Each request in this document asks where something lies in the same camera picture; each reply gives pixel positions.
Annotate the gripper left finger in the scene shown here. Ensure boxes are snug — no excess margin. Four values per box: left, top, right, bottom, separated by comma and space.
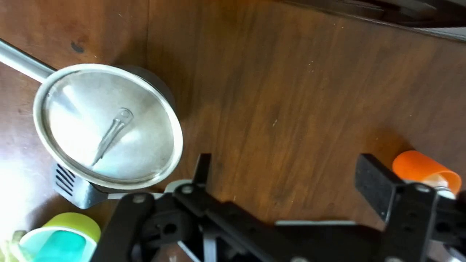
90, 153, 293, 262

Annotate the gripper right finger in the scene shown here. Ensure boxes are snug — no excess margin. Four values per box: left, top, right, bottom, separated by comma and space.
355, 153, 466, 262

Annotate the silver pot lid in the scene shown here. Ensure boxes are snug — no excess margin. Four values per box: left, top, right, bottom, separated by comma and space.
33, 64, 183, 190

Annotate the orange plastic cup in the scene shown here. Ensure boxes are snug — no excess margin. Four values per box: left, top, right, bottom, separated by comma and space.
392, 150, 462, 199

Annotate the yellow-green plastic cup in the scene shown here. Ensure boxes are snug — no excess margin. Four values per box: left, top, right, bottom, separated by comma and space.
18, 213, 102, 262

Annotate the black slotted spatula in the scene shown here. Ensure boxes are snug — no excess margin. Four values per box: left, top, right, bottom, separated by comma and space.
52, 163, 193, 210

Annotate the teal plastic cup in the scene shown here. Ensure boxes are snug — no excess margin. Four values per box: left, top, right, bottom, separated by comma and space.
34, 230, 87, 262

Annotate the pale yellow cloth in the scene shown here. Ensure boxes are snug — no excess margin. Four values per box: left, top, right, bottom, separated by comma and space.
0, 230, 28, 262

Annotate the silver pot with long handle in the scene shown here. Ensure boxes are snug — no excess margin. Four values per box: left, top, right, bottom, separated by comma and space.
0, 38, 179, 194

